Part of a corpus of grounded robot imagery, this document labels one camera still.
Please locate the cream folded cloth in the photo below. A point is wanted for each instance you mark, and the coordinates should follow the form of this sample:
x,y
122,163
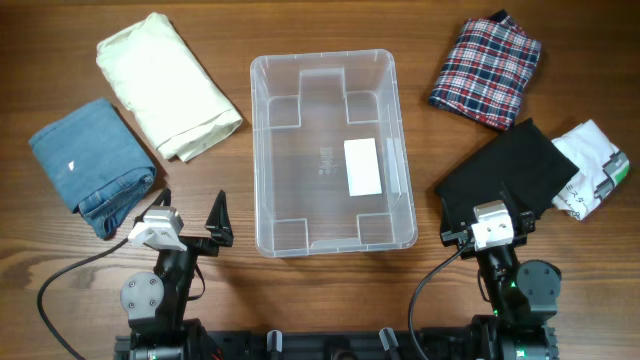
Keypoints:
x,y
156,77

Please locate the clear plastic storage container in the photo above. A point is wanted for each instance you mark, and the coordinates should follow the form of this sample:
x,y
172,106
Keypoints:
x,y
304,106

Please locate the red blue plaid shirt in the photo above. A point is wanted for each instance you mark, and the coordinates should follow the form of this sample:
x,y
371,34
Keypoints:
x,y
484,76

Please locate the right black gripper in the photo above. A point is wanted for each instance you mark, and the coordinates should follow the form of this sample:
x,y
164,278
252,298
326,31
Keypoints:
x,y
525,223

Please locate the white printed t-shirt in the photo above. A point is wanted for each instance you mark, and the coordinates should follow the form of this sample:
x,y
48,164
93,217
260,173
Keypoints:
x,y
602,166

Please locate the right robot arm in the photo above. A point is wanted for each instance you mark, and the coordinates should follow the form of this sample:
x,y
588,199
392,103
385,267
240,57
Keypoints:
x,y
523,296

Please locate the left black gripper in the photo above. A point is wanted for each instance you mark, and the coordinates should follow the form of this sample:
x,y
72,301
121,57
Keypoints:
x,y
219,226

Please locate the white label in container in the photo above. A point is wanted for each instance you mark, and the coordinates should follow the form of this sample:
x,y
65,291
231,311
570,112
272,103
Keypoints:
x,y
362,167

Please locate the blue folded jeans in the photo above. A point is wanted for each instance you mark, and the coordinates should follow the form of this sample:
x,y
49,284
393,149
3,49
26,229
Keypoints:
x,y
96,165

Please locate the black garment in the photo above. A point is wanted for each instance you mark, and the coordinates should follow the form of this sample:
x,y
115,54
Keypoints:
x,y
521,167

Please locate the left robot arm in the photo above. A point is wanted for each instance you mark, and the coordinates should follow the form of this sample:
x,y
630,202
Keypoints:
x,y
156,301

